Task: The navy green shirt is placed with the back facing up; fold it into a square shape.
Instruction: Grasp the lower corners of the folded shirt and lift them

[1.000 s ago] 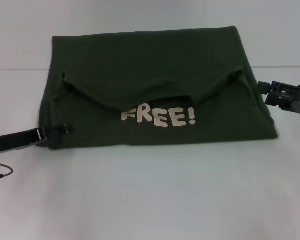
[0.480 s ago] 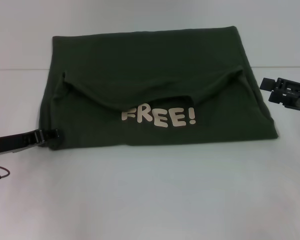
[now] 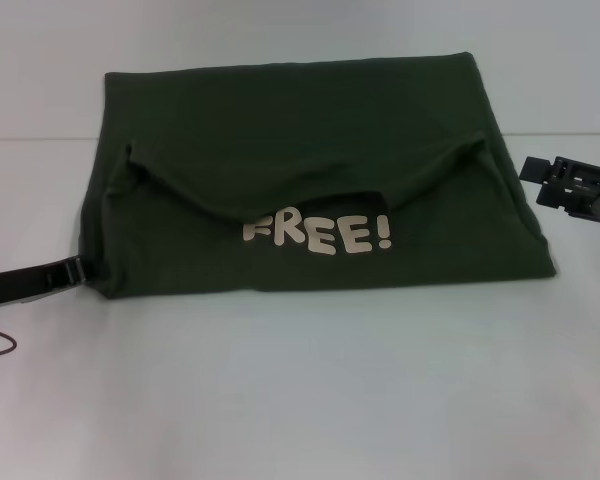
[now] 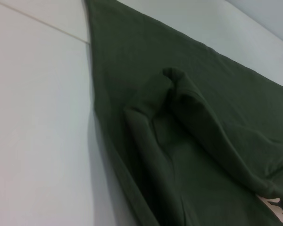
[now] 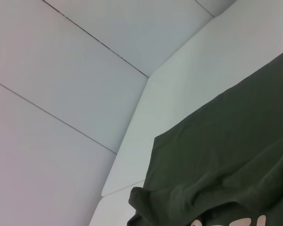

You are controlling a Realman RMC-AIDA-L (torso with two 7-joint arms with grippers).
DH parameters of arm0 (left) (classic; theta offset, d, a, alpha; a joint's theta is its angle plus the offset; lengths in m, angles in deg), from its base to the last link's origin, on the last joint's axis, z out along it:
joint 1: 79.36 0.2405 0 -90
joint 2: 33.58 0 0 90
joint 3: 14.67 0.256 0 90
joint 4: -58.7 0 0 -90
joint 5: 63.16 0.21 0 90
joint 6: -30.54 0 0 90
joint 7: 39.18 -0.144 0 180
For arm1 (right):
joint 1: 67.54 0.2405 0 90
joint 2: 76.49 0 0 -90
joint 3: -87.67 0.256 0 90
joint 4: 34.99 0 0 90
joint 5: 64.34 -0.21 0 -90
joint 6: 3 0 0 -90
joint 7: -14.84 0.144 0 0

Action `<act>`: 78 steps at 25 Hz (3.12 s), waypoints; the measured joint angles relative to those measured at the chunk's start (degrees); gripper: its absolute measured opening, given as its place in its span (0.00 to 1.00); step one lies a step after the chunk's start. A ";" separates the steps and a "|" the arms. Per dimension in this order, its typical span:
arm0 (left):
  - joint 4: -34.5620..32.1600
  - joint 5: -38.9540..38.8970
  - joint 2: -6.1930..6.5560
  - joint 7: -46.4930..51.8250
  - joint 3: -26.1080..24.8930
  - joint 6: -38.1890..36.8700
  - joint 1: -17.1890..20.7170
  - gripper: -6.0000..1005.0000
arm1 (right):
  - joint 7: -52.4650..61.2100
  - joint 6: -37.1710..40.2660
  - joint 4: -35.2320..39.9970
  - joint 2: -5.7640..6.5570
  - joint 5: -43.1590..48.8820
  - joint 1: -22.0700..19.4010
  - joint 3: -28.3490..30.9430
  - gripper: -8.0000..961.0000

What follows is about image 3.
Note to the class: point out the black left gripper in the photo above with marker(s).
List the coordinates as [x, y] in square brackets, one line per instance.
[20, 285]

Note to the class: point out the dark green t-shirt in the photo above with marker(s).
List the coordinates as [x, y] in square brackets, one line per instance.
[305, 165]

